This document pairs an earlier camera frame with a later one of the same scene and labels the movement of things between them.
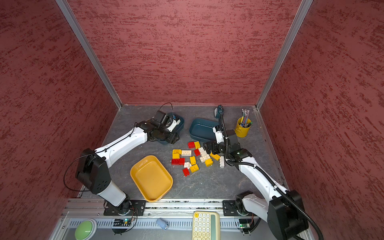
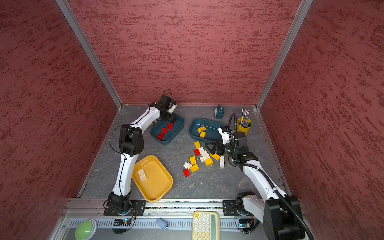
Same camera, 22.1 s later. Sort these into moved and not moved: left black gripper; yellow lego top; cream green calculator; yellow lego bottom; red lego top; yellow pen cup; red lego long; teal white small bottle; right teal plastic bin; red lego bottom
Moved: red lego top; left black gripper; red lego long
Not moved: cream green calculator; yellow lego top; teal white small bottle; yellow pen cup; yellow lego bottom; red lego bottom; right teal plastic bin
